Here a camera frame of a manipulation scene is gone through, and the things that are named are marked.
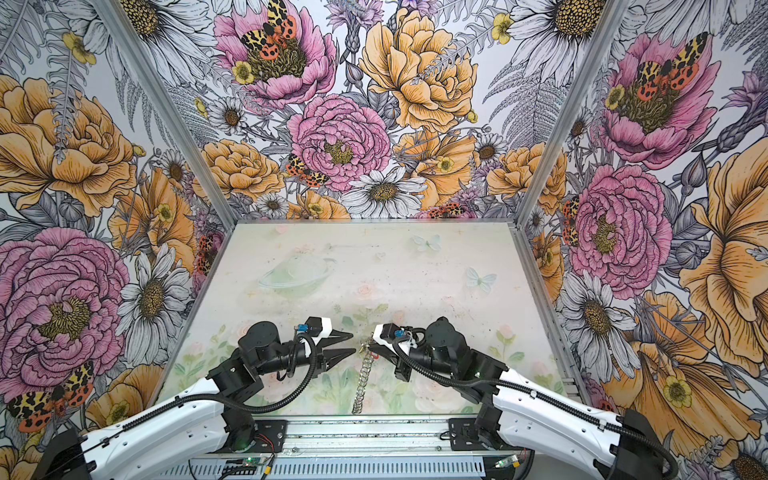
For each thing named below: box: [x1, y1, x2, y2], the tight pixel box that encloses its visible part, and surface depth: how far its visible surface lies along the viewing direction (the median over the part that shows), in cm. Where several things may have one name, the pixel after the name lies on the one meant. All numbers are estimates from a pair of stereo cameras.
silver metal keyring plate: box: [352, 332, 379, 415], surface depth 69 cm
